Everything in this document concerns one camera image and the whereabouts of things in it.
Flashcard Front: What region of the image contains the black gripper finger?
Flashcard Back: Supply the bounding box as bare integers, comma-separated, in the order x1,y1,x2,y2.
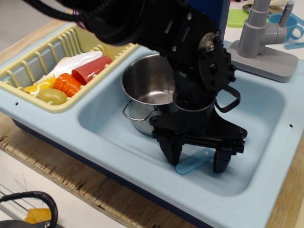
158,139,183,166
213,148,233,174

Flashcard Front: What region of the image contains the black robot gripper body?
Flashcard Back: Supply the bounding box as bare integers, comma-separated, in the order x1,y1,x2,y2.
149,105,247,154

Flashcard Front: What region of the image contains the blue handled white spoon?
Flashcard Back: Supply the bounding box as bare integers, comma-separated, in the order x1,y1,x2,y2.
175,148,215,175

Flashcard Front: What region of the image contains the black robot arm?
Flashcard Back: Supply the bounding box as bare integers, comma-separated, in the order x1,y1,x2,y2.
28,0,247,173

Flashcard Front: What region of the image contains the stainless steel pot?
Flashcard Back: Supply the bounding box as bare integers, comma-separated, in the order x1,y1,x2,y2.
121,54,176,135

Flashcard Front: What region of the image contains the light blue toy sink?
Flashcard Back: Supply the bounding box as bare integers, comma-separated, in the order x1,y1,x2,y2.
4,46,304,228

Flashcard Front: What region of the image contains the grey toy faucet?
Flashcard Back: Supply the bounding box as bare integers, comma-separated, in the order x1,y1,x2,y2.
228,0,298,83

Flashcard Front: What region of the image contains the green plastic plate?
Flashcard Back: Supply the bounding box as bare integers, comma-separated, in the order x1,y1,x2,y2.
227,9,249,28

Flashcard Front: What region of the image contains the red plastic cup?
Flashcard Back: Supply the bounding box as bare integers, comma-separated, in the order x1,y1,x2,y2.
71,56,112,85

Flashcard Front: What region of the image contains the dark blue box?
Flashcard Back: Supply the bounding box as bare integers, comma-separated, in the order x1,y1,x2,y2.
219,0,230,46

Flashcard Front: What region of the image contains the yellow toy potato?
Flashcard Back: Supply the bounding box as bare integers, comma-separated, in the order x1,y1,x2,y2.
38,88,67,105

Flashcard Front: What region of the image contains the orange toy carrot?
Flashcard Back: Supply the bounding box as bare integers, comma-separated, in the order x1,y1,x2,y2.
53,73,82,97

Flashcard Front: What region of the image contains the blue plastic utensil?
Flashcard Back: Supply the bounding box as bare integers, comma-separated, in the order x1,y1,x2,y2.
284,42,304,50

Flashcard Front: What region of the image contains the blue plastic cup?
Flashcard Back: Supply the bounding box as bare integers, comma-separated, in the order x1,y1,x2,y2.
268,13,304,42

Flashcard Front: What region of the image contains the white plastic plate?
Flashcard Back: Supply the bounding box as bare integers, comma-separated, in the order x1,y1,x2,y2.
33,51,103,85

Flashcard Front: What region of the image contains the yellow dish rack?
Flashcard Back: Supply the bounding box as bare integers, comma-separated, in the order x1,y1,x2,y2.
0,24,139,113

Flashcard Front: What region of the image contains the yellow toy pepper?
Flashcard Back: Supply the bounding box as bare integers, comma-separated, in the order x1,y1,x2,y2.
24,77,56,95

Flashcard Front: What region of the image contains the yellow tape piece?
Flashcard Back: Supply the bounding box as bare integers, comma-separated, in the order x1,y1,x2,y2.
24,208,51,224

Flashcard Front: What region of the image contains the black base device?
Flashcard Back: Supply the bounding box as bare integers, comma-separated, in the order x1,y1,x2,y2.
0,220,56,228

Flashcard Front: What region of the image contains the black braided cable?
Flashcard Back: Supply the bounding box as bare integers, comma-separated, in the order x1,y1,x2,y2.
0,191,59,228

